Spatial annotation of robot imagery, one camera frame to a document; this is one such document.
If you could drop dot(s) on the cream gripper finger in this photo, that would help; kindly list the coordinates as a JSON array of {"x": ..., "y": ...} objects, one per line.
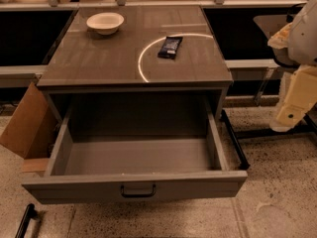
[{"x": 297, "y": 96}]

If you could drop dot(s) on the dark blue snack bar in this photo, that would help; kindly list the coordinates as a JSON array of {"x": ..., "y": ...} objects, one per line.
[{"x": 169, "y": 47}]

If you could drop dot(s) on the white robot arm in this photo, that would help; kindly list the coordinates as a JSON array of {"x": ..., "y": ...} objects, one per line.
[{"x": 300, "y": 39}]

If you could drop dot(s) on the open grey top drawer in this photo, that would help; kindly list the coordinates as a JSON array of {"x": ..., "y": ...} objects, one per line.
[{"x": 109, "y": 140}]

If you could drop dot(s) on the white bowl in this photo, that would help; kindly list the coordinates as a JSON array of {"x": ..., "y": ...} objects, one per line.
[{"x": 105, "y": 23}]

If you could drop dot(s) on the grey cabinet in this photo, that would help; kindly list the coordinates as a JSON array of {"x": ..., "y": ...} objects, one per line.
[{"x": 128, "y": 59}]

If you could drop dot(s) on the brown cardboard box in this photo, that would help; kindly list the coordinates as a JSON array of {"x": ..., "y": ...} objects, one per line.
[{"x": 30, "y": 131}]

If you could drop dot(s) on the black bar on floor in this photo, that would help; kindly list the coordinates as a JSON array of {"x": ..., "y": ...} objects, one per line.
[{"x": 29, "y": 214}]

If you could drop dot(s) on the black table leg frame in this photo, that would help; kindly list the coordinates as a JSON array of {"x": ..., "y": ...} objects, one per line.
[{"x": 306, "y": 125}]

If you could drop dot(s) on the black floor rail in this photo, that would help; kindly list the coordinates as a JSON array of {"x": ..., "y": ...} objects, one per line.
[{"x": 244, "y": 164}]

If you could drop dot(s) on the black drawer handle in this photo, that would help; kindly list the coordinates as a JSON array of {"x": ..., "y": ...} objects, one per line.
[{"x": 138, "y": 192}]

